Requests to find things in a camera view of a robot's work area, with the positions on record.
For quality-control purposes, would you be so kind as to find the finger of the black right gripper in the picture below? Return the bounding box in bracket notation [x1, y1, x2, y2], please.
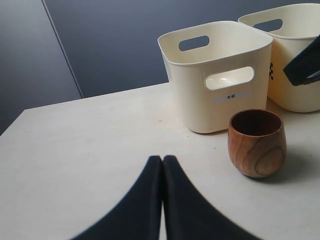
[283, 36, 320, 87]

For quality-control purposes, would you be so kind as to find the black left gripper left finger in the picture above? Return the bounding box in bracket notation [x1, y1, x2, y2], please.
[73, 155, 163, 240]

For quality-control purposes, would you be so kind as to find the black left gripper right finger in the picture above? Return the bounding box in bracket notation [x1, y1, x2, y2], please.
[162, 155, 259, 240]

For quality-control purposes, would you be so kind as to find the brown wooden cup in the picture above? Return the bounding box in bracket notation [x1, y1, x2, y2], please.
[227, 109, 287, 178]

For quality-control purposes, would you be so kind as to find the cream bin middle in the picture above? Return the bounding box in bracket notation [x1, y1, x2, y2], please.
[238, 3, 320, 113]

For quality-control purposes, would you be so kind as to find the cream bin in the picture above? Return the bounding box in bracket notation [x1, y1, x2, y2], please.
[238, 3, 320, 113]
[157, 20, 273, 134]

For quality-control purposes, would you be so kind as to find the cream bin left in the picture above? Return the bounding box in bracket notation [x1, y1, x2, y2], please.
[157, 20, 273, 134]

